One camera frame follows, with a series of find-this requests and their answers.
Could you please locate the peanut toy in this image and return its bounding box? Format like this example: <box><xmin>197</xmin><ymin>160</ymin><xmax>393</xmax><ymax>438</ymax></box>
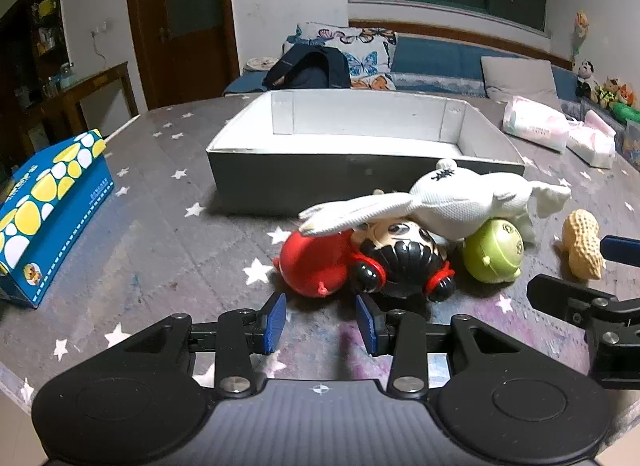
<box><xmin>552</xmin><ymin>209</ymin><xmax>606</xmax><ymax>281</ymax></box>

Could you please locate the wooden desk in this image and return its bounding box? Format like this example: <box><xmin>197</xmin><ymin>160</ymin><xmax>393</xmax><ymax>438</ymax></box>
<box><xmin>39</xmin><ymin>61</ymin><xmax>140</xmax><ymax>147</ymax></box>

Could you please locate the red round toy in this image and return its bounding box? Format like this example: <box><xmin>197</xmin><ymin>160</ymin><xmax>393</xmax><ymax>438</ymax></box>
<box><xmin>279</xmin><ymin>230</ymin><xmax>362</xmax><ymax>297</ymax></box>

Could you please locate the small pink white tissue pack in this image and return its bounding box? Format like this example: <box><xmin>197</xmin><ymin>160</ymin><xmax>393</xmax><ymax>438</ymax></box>
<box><xmin>566</xmin><ymin>110</ymin><xmax>617</xmax><ymax>169</ymax></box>

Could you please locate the large pink white tissue pack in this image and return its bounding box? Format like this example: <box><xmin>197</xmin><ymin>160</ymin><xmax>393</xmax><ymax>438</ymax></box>
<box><xmin>502</xmin><ymin>95</ymin><xmax>577</xmax><ymax>153</ymax></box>

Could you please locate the clear plastic bin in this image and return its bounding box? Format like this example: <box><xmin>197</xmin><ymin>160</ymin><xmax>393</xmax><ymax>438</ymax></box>
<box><xmin>621</xmin><ymin>120</ymin><xmax>640</xmax><ymax>167</ymax></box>

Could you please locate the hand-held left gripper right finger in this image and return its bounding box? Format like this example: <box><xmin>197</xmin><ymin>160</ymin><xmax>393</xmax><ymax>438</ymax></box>
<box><xmin>355</xmin><ymin>293</ymin><xmax>534</xmax><ymax>397</ymax></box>

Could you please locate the blue sofa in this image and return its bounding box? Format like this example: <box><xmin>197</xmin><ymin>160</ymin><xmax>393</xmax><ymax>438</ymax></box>
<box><xmin>222</xmin><ymin>32</ymin><xmax>592</xmax><ymax>102</ymax></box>

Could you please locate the grey star-print table cover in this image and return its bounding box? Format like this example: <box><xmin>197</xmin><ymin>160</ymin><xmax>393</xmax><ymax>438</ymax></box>
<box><xmin>0</xmin><ymin>90</ymin><xmax>640</xmax><ymax>419</ymax></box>

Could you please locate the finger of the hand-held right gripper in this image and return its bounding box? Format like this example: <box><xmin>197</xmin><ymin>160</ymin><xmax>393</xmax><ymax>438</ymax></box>
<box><xmin>599</xmin><ymin>234</ymin><xmax>640</xmax><ymax>267</ymax></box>
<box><xmin>526</xmin><ymin>273</ymin><xmax>640</xmax><ymax>390</ymax></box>

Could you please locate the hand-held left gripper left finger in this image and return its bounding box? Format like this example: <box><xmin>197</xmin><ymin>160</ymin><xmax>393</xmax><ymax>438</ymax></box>
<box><xmin>107</xmin><ymin>291</ymin><xmax>288</xmax><ymax>397</ymax></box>

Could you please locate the grey pillow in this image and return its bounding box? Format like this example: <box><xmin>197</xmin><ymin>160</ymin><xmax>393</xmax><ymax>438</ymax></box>
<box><xmin>480</xmin><ymin>56</ymin><xmax>559</xmax><ymax>99</ymax></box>

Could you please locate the orange-haired hanging doll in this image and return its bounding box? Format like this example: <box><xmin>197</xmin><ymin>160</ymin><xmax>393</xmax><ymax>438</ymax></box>
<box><xmin>573</xmin><ymin>10</ymin><xmax>591</xmax><ymax>62</ymax></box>

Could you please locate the blue yellow tissue box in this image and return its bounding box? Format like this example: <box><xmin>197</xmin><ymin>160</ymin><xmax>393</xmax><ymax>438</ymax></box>
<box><xmin>0</xmin><ymin>129</ymin><xmax>115</xmax><ymax>309</ymax></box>

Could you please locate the white plush rabbit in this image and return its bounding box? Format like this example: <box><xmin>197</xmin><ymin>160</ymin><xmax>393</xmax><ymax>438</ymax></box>
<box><xmin>298</xmin><ymin>158</ymin><xmax>572</xmax><ymax>249</ymax></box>

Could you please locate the butterfly print pillow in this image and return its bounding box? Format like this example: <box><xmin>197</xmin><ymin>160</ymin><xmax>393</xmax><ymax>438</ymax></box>
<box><xmin>284</xmin><ymin>22</ymin><xmax>399</xmax><ymax>92</ymax></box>

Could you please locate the grey cardboard box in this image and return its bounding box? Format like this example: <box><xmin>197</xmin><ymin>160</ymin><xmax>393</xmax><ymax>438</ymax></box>
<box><xmin>206</xmin><ymin>90</ymin><xmax>527</xmax><ymax>219</ymax></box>

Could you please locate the pile of small plush toys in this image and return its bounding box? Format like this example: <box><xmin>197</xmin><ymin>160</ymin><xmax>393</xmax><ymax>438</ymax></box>
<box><xmin>597</xmin><ymin>76</ymin><xmax>640</xmax><ymax>123</ymax></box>

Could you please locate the green round toy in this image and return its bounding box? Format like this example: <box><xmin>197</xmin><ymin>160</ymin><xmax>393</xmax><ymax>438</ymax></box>
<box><xmin>461</xmin><ymin>218</ymin><xmax>526</xmax><ymax>283</ymax></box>

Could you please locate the black-haired doll figure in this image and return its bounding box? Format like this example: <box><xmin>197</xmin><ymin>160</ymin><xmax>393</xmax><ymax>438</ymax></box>
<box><xmin>349</xmin><ymin>218</ymin><xmax>458</xmax><ymax>303</ymax></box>

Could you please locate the dark wooden cabinet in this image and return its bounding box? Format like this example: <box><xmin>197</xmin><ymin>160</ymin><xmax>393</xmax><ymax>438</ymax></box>
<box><xmin>0</xmin><ymin>0</ymin><xmax>72</xmax><ymax>159</ymax></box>

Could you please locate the wooden door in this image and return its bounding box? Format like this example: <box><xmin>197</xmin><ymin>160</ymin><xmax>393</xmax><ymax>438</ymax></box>
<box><xmin>123</xmin><ymin>0</ymin><xmax>241</xmax><ymax>110</ymax></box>

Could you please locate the black backpack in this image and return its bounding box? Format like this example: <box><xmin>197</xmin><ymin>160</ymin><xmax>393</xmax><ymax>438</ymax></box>
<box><xmin>262</xmin><ymin>42</ymin><xmax>352</xmax><ymax>92</ymax></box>

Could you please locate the panda plush toy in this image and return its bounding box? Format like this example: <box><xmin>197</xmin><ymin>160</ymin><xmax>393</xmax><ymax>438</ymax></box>
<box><xmin>574</xmin><ymin>59</ymin><xmax>599</xmax><ymax>99</ymax></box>

